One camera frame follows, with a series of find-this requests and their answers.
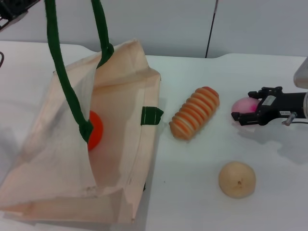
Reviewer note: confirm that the beige round pear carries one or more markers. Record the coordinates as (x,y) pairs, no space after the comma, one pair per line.
(237,179)

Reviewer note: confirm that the orange striped bread roll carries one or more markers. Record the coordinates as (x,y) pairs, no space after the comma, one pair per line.
(195,113)

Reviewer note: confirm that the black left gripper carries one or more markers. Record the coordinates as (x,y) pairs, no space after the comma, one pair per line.
(12,9)

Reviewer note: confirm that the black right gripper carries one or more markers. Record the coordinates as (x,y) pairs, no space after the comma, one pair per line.
(284,104)

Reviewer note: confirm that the orange fruit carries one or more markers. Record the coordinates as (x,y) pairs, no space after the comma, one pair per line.
(96,130)

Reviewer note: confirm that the pink peach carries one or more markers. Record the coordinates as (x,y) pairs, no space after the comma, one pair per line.
(243,106)

